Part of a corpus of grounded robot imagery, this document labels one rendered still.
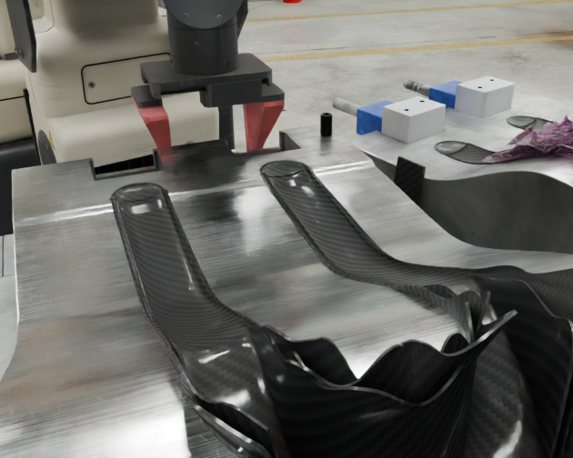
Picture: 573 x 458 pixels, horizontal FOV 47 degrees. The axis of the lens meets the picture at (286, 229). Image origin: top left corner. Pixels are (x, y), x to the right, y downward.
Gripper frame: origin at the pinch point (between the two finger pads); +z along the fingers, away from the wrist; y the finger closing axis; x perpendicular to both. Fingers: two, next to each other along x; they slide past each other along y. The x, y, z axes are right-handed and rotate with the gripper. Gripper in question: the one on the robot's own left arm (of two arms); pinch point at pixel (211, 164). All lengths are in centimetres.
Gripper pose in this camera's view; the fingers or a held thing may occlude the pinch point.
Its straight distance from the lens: 61.8
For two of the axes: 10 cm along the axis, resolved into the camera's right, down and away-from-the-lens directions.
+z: 0.0, 8.7, 4.9
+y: 9.4, -1.7, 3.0
